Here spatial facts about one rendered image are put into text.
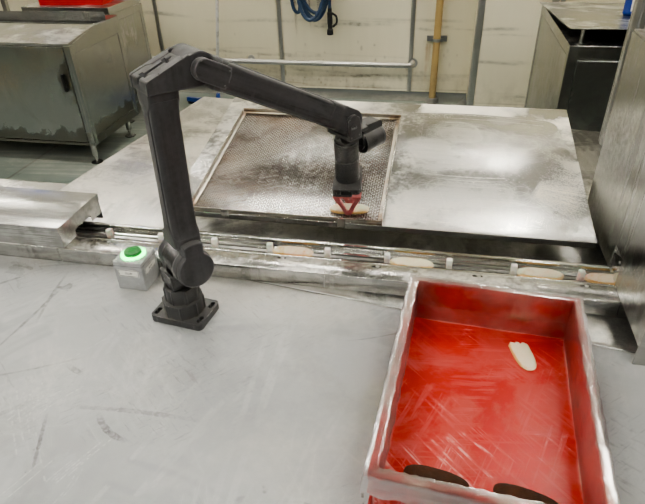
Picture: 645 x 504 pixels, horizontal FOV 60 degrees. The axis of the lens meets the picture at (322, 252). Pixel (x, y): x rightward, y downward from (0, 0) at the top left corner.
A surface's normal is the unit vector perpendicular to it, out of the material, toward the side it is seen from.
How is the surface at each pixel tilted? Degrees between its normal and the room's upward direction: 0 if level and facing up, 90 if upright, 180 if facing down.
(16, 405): 0
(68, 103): 90
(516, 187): 10
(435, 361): 0
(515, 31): 90
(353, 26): 90
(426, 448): 0
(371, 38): 90
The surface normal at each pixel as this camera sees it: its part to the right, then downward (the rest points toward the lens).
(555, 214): -0.06, -0.73
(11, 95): -0.20, 0.55
